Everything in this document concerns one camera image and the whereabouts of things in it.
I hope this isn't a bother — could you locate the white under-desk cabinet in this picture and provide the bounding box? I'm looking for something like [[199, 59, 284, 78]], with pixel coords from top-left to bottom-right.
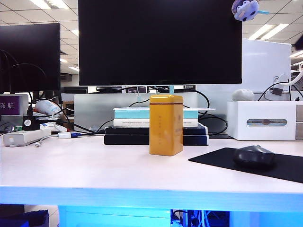
[[58, 205, 171, 227]]

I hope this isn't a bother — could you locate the black cube with white circle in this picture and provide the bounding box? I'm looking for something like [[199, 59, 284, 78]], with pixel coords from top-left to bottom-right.
[[22, 115, 41, 131]]

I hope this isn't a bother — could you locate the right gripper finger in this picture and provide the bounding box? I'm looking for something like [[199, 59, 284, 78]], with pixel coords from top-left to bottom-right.
[[293, 35, 303, 51]]

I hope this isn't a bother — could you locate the purple plush toy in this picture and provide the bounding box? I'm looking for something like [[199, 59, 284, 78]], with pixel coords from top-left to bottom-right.
[[231, 0, 269, 22]]

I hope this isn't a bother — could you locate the navy hardcover book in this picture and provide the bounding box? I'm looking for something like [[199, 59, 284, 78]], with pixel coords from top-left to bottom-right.
[[103, 134, 209, 146], [105, 124, 209, 136]]

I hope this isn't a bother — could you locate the white clamp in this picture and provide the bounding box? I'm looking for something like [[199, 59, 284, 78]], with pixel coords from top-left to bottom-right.
[[272, 73, 290, 84]]

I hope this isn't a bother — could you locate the dark blue bag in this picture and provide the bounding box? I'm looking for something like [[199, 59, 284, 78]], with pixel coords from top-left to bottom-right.
[[0, 209, 50, 227]]

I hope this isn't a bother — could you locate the white crumpled ball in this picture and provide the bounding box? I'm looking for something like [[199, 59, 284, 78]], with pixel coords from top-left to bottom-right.
[[232, 88, 256, 102]]

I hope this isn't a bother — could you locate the black computer mouse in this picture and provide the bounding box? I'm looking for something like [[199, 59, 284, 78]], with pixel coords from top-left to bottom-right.
[[233, 145, 277, 169]]

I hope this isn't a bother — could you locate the white paperback book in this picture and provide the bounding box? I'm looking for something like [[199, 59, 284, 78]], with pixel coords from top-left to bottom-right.
[[113, 118, 199, 128]]

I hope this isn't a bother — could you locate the black monitor cable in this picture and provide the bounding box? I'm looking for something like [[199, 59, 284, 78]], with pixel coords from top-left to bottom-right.
[[197, 89, 228, 136]]

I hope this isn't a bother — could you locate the white tissue box organizer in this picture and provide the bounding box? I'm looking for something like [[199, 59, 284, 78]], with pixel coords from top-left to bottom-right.
[[227, 100, 303, 141]]

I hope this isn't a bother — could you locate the white board panel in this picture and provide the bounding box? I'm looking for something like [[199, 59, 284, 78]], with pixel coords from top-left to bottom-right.
[[241, 39, 292, 102]]

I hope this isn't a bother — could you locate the yellow tea tin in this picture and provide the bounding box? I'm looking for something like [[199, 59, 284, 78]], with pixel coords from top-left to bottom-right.
[[149, 94, 185, 157]]

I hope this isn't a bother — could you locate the white printed tube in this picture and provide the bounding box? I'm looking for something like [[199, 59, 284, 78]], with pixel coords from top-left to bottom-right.
[[35, 99, 62, 114]]

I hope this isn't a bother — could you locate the teal paperback book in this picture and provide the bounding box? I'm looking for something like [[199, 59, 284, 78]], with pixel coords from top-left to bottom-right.
[[114, 110, 199, 120]]

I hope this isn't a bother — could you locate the purple name sign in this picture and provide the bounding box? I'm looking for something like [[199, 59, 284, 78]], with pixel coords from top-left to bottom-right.
[[0, 94, 29, 116]]

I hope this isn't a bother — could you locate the black desk cable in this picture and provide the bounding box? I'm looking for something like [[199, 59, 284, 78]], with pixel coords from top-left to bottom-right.
[[71, 118, 114, 136]]

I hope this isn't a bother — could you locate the white flexible hose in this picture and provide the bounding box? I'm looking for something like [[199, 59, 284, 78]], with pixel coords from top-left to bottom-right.
[[287, 70, 303, 86]]

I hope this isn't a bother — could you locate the small black monitor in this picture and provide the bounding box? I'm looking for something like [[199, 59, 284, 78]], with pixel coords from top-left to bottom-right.
[[0, 23, 62, 93]]

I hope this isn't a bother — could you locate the white cable with plug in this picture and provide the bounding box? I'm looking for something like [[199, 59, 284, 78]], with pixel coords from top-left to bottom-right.
[[35, 136, 60, 148]]

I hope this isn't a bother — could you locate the white power strip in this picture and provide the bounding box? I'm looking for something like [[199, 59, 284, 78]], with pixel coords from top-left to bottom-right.
[[2, 127, 52, 148]]

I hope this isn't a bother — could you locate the large black monitor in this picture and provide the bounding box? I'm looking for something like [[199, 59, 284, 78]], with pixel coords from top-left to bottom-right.
[[78, 0, 243, 86]]

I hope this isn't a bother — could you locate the thin black cable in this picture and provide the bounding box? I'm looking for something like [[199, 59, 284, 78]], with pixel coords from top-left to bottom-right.
[[258, 81, 303, 101]]

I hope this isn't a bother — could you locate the black mouse pad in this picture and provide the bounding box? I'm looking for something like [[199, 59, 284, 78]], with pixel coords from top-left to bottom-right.
[[188, 147, 303, 184]]

